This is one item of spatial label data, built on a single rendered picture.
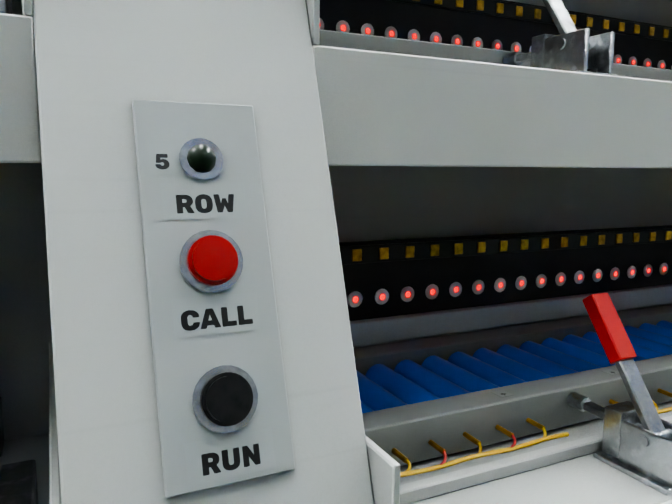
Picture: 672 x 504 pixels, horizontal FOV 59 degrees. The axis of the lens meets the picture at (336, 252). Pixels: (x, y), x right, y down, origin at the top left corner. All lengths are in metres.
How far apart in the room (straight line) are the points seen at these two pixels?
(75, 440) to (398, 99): 0.17
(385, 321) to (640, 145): 0.19
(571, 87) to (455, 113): 0.07
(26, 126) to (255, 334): 0.10
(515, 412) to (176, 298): 0.20
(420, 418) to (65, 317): 0.17
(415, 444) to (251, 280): 0.14
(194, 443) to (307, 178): 0.10
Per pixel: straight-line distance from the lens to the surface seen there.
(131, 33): 0.22
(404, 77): 0.26
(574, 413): 0.37
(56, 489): 0.20
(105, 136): 0.20
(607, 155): 0.33
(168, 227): 0.19
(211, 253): 0.19
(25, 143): 0.22
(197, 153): 0.20
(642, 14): 0.77
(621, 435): 0.33
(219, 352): 0.19
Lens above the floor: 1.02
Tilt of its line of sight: 9 degrees up
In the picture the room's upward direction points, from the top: 8 degrees counter-clockwise
